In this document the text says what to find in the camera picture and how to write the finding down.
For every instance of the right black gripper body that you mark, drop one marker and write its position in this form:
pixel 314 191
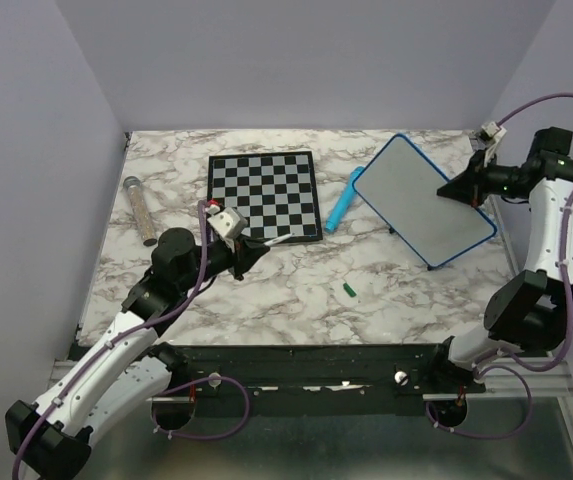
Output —
pixel 499 179

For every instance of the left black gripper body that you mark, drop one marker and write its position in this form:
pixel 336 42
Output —
pixel 219 258

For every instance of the white green marker pen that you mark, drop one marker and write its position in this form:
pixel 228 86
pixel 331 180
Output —
pixel 278 240

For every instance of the blue framed whiteboard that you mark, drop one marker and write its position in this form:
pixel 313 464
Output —
pixel 400 185

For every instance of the green marker cap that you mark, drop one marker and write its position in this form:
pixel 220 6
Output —
pixel 349 290

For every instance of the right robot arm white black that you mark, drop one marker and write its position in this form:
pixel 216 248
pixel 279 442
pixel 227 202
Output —
pixel 533 311

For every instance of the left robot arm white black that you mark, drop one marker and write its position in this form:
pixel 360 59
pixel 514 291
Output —
pixel 56 434

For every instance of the black white chessboard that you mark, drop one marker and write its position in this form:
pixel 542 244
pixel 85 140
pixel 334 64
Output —
pixel 275 192

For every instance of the glitter filled clear tube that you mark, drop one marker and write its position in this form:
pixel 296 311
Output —
pixel 143 221

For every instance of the light blue cylinder tube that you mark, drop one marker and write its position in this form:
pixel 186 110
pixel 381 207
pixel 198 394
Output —
pixel 343 203

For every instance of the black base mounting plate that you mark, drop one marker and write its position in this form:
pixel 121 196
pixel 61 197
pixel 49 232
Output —
pixel 205 393

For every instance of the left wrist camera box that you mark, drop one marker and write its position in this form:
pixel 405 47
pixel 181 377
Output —
pixel 226 222

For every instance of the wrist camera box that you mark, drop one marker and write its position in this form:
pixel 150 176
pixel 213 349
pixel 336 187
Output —
pixel 226 222
pixel 488 138

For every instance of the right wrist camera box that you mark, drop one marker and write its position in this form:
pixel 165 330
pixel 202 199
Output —
pixel 488 138

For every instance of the aluminium rail frame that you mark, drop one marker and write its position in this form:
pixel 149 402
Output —
pixel 293 296

